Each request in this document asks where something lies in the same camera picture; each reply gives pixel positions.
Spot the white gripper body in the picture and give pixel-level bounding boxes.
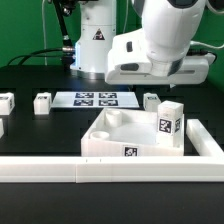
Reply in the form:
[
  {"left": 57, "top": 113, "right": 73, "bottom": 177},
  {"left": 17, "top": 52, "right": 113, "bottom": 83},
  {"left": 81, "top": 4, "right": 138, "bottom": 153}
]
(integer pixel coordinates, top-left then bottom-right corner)
[{"left": 105, "top": 29, "right": 216, "bottom": 85}]

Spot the white square tabletop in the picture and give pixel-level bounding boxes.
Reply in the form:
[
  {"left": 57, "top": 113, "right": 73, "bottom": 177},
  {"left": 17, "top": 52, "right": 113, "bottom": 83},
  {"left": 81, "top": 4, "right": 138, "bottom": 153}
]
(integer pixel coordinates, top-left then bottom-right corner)
[{"left": 81, "top": 108, "right": 184, "bottom": 157}]

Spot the white L-shaped fence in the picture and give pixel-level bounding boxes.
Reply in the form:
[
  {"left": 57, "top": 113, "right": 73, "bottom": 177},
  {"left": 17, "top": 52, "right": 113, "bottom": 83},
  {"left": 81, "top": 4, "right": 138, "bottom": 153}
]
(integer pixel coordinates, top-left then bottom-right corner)
[{"left": 0, "top": 119, "right": 224, "bottom": 183}]

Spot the white part at left edge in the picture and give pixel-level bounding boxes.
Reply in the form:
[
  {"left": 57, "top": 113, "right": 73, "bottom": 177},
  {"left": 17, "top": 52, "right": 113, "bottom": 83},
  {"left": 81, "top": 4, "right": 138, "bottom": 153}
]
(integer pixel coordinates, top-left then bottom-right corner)
[{"left": 0, "top": 118, "right": 4, "bottom": 139}]

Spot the black cable bundle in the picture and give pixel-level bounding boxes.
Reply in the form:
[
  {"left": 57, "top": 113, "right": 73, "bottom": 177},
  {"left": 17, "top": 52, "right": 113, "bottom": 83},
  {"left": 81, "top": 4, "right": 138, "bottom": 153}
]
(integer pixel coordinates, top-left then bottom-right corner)
[{"left": 7, "top": 46, "right": 76, "bottom": 66}]

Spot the white marker base plate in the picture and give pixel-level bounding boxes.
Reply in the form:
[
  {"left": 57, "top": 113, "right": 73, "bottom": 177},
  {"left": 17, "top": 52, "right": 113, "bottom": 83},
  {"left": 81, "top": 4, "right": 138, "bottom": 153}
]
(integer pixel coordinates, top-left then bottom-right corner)
[{"left": 52, "top": 92, "right": 139, "bottom": 108}]

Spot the white thin cable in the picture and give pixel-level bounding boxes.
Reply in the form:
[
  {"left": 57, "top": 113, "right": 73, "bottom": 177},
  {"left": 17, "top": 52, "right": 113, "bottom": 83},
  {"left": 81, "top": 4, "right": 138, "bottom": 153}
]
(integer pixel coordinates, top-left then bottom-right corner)
[{"left": 41, "top": 0, "right": 48, "bottom": 66}]

